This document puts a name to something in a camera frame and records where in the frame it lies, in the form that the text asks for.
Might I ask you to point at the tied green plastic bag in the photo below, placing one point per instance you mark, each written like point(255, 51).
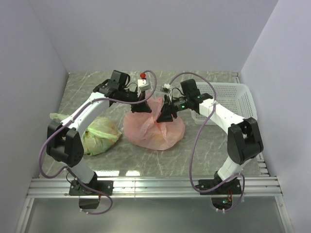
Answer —
point(99, 136)

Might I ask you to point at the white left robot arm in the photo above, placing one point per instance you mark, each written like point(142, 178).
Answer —
point(64, 142)

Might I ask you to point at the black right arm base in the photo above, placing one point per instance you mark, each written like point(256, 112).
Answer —
point(232, 187)

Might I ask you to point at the white perforated plastic basket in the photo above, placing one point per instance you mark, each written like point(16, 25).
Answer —
point(236, 97)

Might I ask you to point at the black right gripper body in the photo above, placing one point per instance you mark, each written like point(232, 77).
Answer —
point(179, 105)

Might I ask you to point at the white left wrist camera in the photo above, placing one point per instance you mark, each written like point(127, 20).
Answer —
point(143, 83)

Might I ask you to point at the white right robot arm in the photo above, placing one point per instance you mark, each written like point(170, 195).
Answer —
point(244, 140)

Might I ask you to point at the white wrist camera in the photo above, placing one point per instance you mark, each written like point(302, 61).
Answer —
point(143, 83)
point(167, 89)

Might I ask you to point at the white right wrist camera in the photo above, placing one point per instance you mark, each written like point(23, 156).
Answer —
point(167, 89)

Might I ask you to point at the pink plastic bag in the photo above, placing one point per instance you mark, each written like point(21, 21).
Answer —
point(142, 129)

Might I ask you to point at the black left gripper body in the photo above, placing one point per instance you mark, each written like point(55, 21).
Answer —
point(128, 95)

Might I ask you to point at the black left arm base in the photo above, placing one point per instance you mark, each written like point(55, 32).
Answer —
point(76, 189)

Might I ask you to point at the aluminium front rail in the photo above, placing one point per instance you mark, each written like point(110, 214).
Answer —
point(150, 187)

